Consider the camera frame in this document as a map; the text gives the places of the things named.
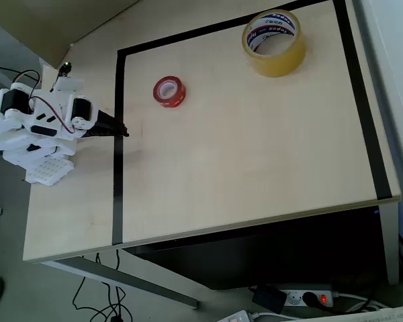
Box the red tape roll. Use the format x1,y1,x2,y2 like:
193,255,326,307
152,75,187,109

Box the yellow tape roll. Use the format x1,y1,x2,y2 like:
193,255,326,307
241,9,308,78

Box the controller board with green light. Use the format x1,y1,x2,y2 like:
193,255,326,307
50,61,85,94

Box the grey table crossbar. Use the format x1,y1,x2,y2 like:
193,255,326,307
42,255,199,310

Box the white power strip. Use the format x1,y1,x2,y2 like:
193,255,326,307
217,309,253,322

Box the black power adapter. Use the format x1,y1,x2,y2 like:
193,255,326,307
251,284,287,315

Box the grey power strip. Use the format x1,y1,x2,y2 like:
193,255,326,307
265,284,339,309

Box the black round plug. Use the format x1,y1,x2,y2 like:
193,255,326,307
301,290,319,308

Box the grey table leg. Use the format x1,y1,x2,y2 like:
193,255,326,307
378,201,400,286

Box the red black servo wire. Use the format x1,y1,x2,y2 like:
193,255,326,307
12,70,75,135

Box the white perforated base plate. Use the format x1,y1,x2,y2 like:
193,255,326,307
25,156,75,187

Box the black floor cables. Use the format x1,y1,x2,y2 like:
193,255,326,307
70,251,132,322

